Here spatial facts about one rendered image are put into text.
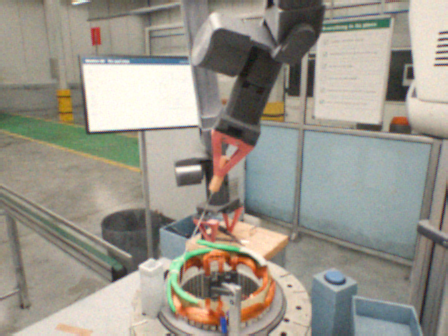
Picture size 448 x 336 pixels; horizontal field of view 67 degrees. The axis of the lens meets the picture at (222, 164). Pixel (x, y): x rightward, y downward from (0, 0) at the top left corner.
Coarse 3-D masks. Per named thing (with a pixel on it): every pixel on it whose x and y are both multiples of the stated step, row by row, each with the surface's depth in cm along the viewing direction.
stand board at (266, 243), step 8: (224, 224) 99; (240, 224) 99; (248, 224) 99; (208, 232) 94; (232, 232) 94; (240, 232) 94; (248, 232) 94; (256, 232) 94; (264, 232) 94; (272, 232) 94; (192, 240) 89; (248, 240) 89; (256, 240) 89; (264, 240) 89; (272, 240) 89; (280, 240) 89; (192, 248) 88; (248, 248) 85; (256, 248) 85; (264, 248) 85; (272, 248) 85; (280, 248) 89; (264, 256) 82; (272, 256) 86
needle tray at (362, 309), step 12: (360, 300) 66; (372, 300) 66; (360, 312) 67; (372, 312) 66; (384, 312) 66; (396, 312) 65; (408, 312) 64; (360, 324) 65; (372, 324) 65; (384, 324) 65; (396, 324) 65; (408, 324) 65
